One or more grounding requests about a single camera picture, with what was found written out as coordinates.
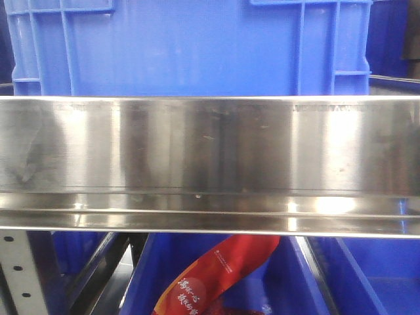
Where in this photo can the large blue bin upper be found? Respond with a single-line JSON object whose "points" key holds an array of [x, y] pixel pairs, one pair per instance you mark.
{"points": [[202, 48]]}

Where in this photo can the perforated metal shelf post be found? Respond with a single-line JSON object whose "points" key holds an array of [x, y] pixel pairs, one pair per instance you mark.
{"points": [[19, 268]]}

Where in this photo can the blue bin lower middle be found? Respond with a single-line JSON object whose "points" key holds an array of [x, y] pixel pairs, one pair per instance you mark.
{"points": [[284, 284]]}

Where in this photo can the blue bin upper right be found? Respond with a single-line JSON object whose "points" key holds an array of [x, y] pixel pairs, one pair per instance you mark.
{"points": [[393, 47]]}

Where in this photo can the stainless steel shelf rail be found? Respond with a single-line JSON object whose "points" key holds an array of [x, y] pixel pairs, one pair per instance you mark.
{"points": [[291, 165]]}

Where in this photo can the blue bin lower right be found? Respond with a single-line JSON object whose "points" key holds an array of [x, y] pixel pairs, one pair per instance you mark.
{"points": [[370, 276]]}

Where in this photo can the red printed snack bag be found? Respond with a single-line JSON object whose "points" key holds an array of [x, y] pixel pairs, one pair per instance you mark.
{"points": [[213, 273]]}

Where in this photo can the blue bin lower left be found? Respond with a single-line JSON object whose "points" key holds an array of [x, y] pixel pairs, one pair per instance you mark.
{"points": [[74, 249]]}

